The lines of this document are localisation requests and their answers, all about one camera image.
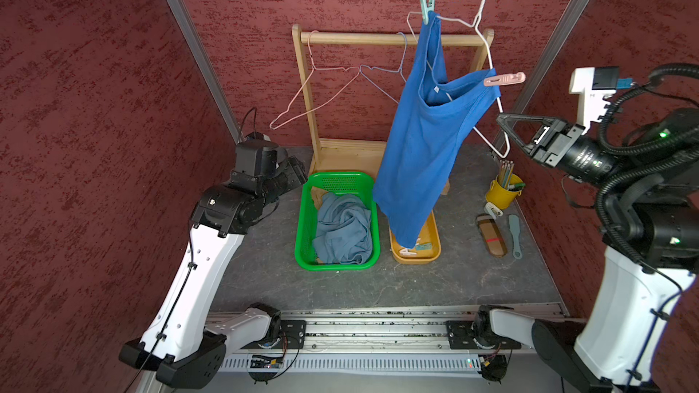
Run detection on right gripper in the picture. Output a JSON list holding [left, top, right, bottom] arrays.
[[494, 108, 645, 187]]

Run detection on brown tank top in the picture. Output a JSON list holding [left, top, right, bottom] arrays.
[[311, 187, 328, 210]]

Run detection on grey-blue tank top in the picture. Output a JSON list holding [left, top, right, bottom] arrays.
[[312, 192, 373, 266]]

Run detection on pink wire hanger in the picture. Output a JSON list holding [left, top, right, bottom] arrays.
[[269, 30, 360, 131]]

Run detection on royal blue tank top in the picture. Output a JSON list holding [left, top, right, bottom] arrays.
[[373, 12, 501, 247]]

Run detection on white wire hanger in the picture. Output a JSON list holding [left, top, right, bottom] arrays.
[[406, 0, 512, 159]]

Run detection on white clothespin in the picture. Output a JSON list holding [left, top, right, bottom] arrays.
[[399, 249, 419, 258]]

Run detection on blue wire hanger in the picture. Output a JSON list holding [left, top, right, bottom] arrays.
[[358, 32, 408, 105]]

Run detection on teal clothespin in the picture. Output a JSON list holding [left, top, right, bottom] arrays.
[[413, 243, 433, 255], [420, 0, 435, 25]]

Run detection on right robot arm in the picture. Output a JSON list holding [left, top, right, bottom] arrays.
[[470, 63, 698, 392]]

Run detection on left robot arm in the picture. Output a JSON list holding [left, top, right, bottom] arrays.
[[119, 133, 308, 390]]

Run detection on wooden clothes rack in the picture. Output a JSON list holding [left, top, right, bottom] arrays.
[[291, 24, 496, 196]]

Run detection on pink clothespin right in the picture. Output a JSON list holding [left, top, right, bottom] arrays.
[[483, 72, 526, 87]]

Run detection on yellow pencil cup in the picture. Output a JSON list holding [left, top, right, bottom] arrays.
[[485, 160, 526, 211]]

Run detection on green plastic basket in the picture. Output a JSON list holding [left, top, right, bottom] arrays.
[[295, 172, 380, 271]]

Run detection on grey-blue spatula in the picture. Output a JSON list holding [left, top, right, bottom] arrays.
[[508, 214, 524, 260]]

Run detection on white tape roll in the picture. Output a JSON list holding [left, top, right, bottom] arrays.
[[483, 202, 503, 219]]

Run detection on brown wooden brush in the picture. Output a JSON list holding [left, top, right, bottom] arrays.
[[476, 214, 508, 258]]

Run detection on yellow plastic tray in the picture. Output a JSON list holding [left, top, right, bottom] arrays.
[[389, 212, 442, 265]]

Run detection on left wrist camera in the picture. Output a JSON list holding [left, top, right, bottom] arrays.
[[234, 132, 288, 178]]

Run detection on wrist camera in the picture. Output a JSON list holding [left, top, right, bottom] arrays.
[[569, 67, 633, 135], [234, 132, 288, 178]]

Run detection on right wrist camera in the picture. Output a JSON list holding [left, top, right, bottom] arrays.
[[569, 67, 633, 135]]

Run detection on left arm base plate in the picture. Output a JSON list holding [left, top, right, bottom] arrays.
[[244, 319, 308, 351]]

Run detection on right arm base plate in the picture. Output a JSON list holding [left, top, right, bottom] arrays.
[[445, 320, 522, 353]]

